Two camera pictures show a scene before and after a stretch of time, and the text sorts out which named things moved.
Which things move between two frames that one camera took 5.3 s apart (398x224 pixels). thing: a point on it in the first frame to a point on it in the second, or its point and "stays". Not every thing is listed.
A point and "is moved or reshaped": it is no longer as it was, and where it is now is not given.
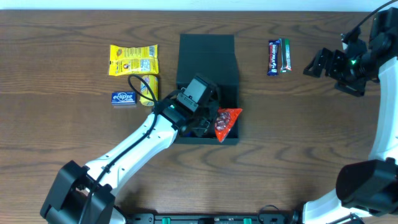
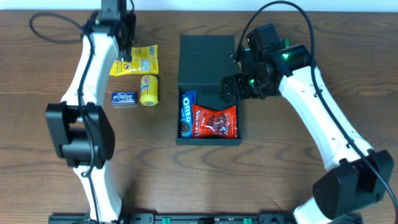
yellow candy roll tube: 153,80 stays
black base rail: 261,218 stays
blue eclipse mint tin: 124,98 stays
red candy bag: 226,119 is moved or reshaped
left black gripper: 203,123 to 126,43
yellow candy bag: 124,60 stays
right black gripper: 333,62 to 229,88
